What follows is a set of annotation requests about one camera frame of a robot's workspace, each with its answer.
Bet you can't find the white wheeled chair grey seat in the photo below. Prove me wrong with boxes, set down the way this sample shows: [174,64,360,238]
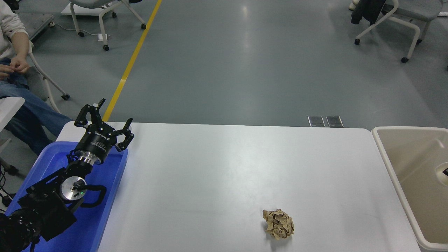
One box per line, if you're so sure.
[26,41,70,113]

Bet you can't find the small white side table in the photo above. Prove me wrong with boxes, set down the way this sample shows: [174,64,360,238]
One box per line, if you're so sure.
[0,97,25,132]

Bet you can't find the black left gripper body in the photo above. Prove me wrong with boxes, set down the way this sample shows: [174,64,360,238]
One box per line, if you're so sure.
[78,122,117,156]

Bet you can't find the white chair with jacket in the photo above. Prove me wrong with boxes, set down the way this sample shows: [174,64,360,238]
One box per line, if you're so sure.
[353,0,443,63]

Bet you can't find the crumpled tan paper ball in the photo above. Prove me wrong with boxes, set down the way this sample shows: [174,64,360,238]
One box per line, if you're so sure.
[262,209,295,240]

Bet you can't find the seated person's left hand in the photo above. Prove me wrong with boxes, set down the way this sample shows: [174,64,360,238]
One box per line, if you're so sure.
[10,56,30,75]

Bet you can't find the blue plastic tray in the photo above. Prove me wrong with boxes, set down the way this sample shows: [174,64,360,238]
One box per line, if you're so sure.
[5,141,128,252]

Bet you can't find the large pale plastic bin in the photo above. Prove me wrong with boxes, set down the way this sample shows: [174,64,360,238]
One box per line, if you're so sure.
[371,126,448,252]

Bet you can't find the black jacket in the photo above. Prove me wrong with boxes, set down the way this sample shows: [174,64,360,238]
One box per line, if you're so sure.
[351,0,387,25]

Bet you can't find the white frame wheeled chair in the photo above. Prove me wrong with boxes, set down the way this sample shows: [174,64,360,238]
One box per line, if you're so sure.
[69,0,147,51]

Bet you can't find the seated person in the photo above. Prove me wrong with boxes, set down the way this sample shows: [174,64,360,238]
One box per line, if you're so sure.
[0,0,72,156]

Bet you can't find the black floor cables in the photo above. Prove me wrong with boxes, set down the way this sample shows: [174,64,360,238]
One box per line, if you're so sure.
[0,164,15,208]

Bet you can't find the grey metal platform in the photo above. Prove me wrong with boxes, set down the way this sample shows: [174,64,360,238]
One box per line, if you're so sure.
[17,13,55,41]

